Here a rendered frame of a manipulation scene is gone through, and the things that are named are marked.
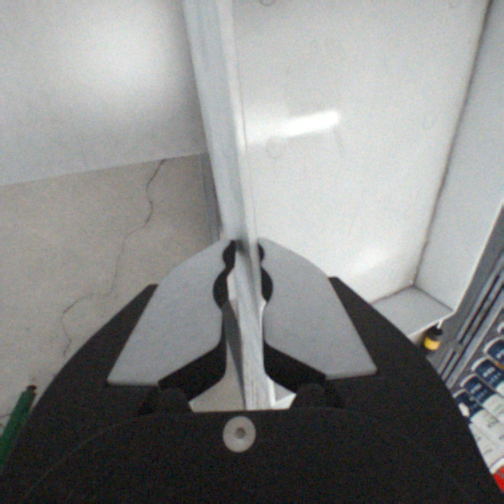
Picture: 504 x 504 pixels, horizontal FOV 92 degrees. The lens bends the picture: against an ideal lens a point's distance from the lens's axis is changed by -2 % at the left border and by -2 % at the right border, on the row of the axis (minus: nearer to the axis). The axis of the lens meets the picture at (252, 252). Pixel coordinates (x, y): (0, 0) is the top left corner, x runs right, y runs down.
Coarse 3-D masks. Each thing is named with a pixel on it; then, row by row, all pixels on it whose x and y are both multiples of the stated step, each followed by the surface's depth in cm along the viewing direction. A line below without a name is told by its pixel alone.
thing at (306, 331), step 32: (288, 256) 10; (288, 288) 9; (320, 288) 9; (288, 320) 7; (320, 320) 7; (288, 352) 6; (320, 352) 6; (352, 352) 6; (288, 384) 7; (320, 384) 6
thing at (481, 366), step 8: (480, 360) 65; (488, 360) 64; (472, 368) 66; (480, 368) 64; (488, 368) 63; (496, 368) 62; (480, 376) 65; (488, 376) 62; (496, 376) 61; (496, 384) 61
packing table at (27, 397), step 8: (24, 392) 125; (32, 392) 126; (24, 400) 121; (32, 400) 125; (16, 408) 118; (24, 408) 118; (16, 416) 114; (24, 416) 115; (8, 424) 111; (16, 424) 111; (8, 432) 108; (16, 432) 110; (0, 440) 106; (8, 440) 106; (0, 448) 103; (8, 448) 104; (0, 456) 100; (0, 464) 98; (0, 472) 97
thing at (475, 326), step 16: (496, 272) 55; (496, 288) 55; (480, 304) 59; (496, 304) 56; (480, 320) 60; (464, 336) 65; (480, 336) 60; (448, 352) 69; (464, 352) 65; (448, 368) 70; (448, 384) 70
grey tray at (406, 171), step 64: (192, 0) 9; (256, 0) 11; (320, 0) 12; (384, 0) 13; (448, 0) 14; (256, 64) 12; (320, 64) 13; (384, 64) 14; (448, 64) 16; (256, 128) 13; (320, 128) 15; (384, 128) 16; (448, 128) 19; (256, 192) 15; (320, 192) 17; (384, 192) 19; (448, 192) 21; (256, 256) 12; (320, 256) 20; (384, 256) 23; (448, 256) 23; (256, 320) 14
